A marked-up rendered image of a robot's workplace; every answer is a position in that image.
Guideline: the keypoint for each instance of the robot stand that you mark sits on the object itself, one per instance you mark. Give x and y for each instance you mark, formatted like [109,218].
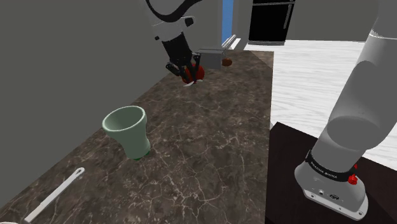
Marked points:
[285,186]

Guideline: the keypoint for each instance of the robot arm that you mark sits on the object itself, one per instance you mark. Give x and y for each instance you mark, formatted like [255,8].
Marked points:
[356,93]

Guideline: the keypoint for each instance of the black refrigerator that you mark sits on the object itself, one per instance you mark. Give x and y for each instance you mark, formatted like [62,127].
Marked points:
[268,21]

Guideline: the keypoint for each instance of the red round object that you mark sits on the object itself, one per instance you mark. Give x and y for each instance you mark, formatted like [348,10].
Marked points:
[200,73]

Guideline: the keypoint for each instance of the grey metal toaster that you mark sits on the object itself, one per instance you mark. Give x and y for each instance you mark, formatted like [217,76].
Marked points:
[211,59]

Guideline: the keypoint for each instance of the blue door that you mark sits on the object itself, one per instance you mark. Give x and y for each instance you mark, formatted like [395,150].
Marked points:
[227,20]

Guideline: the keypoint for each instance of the pale green vase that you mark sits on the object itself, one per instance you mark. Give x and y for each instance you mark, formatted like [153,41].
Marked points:
[131,136]

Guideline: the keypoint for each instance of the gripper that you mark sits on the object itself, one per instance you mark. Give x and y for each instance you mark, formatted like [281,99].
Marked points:
[178,49]

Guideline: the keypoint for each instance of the brown round object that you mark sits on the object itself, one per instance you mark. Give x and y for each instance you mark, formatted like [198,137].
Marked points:
[227,62]

